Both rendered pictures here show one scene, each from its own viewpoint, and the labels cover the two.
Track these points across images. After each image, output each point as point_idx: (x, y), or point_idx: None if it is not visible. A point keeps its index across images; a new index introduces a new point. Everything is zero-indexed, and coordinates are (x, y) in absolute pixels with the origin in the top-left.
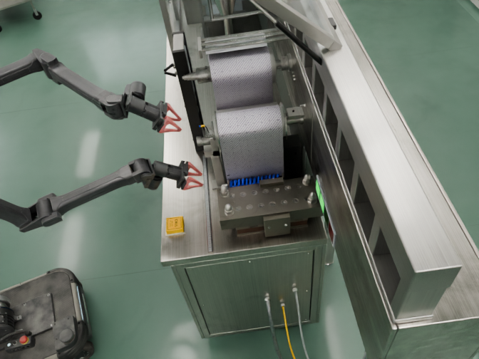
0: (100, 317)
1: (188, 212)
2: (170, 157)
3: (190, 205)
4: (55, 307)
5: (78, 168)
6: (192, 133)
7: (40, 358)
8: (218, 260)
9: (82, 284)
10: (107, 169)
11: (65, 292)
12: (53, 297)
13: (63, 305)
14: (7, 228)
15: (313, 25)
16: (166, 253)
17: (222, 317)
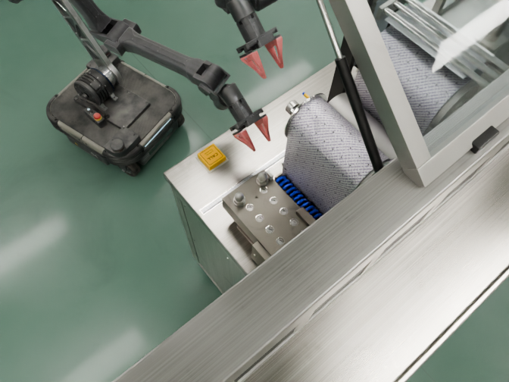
0: (169, 158)
1: (236, 159)
2: (297, 95)
3: (247, 155)
4: (141, 117)
5: (296, 26)
6: (330, 93)
7: (94, 140)
8: (204, 226)
9: (187, 121)
10: (313, 51)
11: (157, 114)
12: (148, 108)
13: (145, 122)
14: (199, 23)
15: (397, 117)
16: (176, 171)
17: (207, 264)
